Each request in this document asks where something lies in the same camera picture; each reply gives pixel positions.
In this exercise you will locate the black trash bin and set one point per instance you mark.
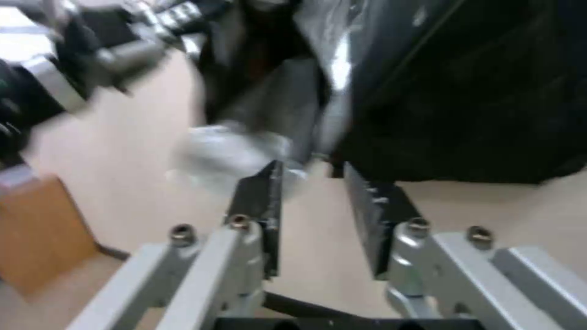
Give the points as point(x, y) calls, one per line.
point(458, 103)

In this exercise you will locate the finger of the silver-barred left gripper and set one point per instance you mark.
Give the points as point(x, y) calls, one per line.
point(176, 15)
point(133, 56)

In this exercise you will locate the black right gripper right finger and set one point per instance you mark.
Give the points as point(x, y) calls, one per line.
point(371, 213)

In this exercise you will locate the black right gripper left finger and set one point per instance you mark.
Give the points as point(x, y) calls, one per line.
point(254, 202)

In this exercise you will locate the brown wooden board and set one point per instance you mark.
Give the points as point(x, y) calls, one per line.
point(41, 237)

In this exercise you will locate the black glossy plastic trash bag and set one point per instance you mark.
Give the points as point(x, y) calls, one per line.
point(270, 99)

